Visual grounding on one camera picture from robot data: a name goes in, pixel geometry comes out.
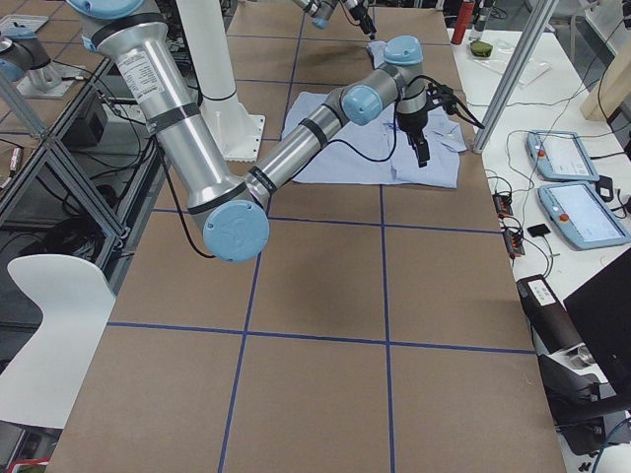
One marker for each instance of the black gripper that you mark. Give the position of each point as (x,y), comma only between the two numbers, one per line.
(413,123)
(362,16)

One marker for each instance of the light blue striped shirt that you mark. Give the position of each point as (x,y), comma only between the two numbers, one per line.
(357,138)

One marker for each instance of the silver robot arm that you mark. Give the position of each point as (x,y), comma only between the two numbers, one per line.
(229,209)
(321,11)

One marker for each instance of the red bottle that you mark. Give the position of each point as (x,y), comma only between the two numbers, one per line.
(462,21)

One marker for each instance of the green cloth bundle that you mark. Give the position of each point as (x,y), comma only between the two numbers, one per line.
(481,49)

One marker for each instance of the far blue teach pendant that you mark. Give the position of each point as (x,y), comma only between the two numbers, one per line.
(560,156)

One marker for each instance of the blue teach pendant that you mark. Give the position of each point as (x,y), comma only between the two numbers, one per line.
(560,156)
(581,216)

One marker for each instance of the near blue teach pendant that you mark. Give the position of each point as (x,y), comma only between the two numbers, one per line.
(581,216)

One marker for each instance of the black labelled box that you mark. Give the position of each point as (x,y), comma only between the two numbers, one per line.
(547,315)

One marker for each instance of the black monitor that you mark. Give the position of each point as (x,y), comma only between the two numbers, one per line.
(600,311)

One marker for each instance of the white chair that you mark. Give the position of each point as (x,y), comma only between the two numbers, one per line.
(41,384)

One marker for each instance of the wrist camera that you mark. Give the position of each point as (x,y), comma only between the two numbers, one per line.
(439,95)

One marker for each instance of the aluminium frame post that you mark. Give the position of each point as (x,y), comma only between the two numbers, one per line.
(535,25)

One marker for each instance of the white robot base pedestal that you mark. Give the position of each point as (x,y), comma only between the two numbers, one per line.
(237,133)

